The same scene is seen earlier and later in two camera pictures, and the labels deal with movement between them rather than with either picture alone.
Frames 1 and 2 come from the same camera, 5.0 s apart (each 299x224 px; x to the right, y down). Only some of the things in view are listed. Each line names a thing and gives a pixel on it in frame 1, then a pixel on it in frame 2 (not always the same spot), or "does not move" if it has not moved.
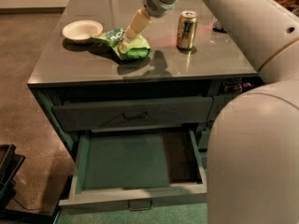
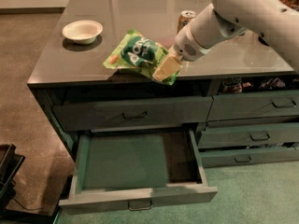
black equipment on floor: [9, 164] does not move
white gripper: [159, 2] -> [186, 49]
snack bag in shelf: [233, 85] does not move
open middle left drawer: [137, 169] does not move
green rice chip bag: [135, 49] -> [142, 54]
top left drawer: [132, 114] does not move
